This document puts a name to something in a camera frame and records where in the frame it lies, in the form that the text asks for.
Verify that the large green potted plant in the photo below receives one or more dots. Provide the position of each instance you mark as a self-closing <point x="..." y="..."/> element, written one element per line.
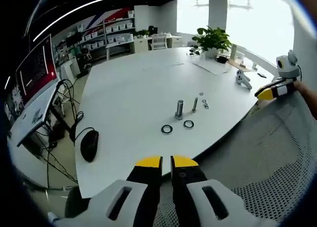
<point x="213" y="38"/>

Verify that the grey mesh office chair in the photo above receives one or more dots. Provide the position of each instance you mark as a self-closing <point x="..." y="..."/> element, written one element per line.
<point x="272" y="150"/>

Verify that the white plant pot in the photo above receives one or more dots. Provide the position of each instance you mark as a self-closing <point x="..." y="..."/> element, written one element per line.
<point x="211" y="53"/>

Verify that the grey storage shelving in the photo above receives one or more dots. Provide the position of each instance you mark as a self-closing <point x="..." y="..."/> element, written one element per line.
<point x="105" y="31"/>

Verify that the ceiling light strip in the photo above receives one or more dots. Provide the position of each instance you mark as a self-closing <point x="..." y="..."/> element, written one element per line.
<point x="40" y="34"/>

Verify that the small black pouch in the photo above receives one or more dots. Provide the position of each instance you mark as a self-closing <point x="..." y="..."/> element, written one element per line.
<point x="221" y="59"/>

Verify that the small white desk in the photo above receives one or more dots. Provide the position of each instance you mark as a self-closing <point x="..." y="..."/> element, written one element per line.
<point x="37" y="118"/>

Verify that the medium steel washer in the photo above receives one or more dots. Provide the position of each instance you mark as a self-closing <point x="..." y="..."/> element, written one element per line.
<point x="184" y="124"/>

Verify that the small black tangled items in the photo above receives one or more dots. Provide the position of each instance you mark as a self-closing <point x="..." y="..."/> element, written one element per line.
<point x="194" y="51"/>

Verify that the thick threaded stud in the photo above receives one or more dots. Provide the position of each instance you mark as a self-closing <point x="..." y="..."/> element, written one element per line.
<point x="180" y="108"/>

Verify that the black phone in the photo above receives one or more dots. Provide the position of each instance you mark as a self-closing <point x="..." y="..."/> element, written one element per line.
<point x="261" y="75"/>

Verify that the wooden board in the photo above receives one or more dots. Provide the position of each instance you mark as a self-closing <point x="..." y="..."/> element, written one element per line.
<point x="241" y="65"/>

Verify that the black computer mouse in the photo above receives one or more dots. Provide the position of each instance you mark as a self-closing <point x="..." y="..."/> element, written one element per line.
<point x="89" y="146"/>

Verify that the small green potted plant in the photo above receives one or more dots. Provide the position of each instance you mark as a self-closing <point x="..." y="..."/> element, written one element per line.
<point x="143" y="33"/>

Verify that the white game controller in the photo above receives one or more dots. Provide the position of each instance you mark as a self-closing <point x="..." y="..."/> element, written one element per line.
<point x="239" y="75"/>
<point x="246" y="84"/>

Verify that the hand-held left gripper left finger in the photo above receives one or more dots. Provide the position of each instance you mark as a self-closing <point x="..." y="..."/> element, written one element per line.
<point x="116" y="202"/>

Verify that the black desktop device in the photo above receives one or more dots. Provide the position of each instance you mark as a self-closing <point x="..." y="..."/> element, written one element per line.
<point x="152" y="30"/>

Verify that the white cabinet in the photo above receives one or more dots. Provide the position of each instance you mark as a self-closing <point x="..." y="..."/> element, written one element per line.
<point x="141" y="45"/>

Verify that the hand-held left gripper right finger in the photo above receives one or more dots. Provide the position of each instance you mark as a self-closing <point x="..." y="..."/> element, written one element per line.
<point x="198" y="199"/>

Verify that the monitor with red screen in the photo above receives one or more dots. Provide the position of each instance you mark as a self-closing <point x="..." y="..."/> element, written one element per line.
<point x="34" y="71"/>

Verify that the white work table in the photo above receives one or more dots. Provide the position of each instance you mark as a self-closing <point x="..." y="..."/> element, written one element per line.
<point x="119" y="44"/>

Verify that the white slatted chair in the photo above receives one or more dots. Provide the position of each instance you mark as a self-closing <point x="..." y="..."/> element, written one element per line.
<point x="158" y="42"/>

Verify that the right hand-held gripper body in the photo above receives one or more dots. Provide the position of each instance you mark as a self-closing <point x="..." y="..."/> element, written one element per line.
<point x="287" y="68"/>

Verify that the rows of white storage bins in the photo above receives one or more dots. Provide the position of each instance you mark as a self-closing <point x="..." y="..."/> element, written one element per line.
<point x="119" y="27"/>

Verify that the large black washer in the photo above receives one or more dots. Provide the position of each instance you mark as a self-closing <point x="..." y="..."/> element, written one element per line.
<point x="162" y="129"/>

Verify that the thin threaded stud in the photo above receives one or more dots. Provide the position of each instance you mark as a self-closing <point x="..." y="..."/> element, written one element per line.
<point x="195" y="103"/>

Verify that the white bottle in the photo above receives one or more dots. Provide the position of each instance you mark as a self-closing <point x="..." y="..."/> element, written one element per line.
<point x="233" y="51"/>

